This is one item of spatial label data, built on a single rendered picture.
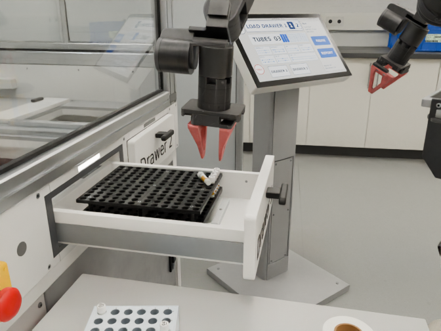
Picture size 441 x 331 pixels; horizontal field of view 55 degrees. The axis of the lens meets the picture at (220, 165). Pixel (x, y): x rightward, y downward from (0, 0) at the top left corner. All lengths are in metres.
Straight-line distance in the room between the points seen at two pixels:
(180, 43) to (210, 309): 0.43
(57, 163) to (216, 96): 0.29
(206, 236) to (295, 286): 1.38
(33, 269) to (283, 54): 1.21
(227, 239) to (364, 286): 1.55
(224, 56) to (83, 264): 0.49
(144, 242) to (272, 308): 0.23
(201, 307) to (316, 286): 1.37
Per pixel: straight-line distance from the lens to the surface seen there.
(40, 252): 0.74
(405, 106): 3.83
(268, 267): 1.99
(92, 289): 0.78
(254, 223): 0.61
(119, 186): 0.80
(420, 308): 2.11
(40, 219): 0.72
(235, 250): 0.66
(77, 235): 0.75
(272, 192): 0.74
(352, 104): 3.75
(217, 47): 0.70
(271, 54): 1.61
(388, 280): 2.24
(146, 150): 1.05
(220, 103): 0.71
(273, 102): 1.70
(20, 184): 0.68
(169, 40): 0.73
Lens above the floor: 1.20
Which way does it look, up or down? 20 degrees down
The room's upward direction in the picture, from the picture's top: straight up
